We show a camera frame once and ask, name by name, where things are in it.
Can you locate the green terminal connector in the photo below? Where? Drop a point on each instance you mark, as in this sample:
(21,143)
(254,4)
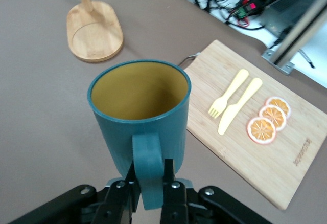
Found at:
(242,11)

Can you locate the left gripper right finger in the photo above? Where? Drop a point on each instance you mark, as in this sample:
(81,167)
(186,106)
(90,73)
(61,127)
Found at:
(175,203)

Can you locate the wooden cup rack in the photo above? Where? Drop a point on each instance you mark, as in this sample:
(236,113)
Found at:
(94,34)

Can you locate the aluminium post with bracket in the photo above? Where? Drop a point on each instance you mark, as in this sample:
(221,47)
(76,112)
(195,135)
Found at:
(293,42)

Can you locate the yellow plastic knife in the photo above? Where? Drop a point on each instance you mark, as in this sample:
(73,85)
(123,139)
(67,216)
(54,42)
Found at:
(230,114)

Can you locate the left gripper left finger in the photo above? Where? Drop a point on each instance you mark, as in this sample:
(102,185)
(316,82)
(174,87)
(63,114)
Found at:
(120,201)

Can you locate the teal cup yellow inside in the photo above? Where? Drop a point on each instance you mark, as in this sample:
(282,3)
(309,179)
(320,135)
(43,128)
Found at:
(143,137)

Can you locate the brown table cover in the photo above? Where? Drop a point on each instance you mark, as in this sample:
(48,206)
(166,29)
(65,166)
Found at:
(38,106)

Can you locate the yellow plastic fork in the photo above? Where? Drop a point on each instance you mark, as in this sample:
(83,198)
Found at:
(231,91)

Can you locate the orange slice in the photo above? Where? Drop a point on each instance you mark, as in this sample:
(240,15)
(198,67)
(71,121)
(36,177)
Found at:
(274,112)
(279,103)
(261,131)

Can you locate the wooden cutting board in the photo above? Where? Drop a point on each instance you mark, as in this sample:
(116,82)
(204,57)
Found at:
(255,162)

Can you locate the black electronics box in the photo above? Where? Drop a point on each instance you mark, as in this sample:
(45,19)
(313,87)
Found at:
(288,11)

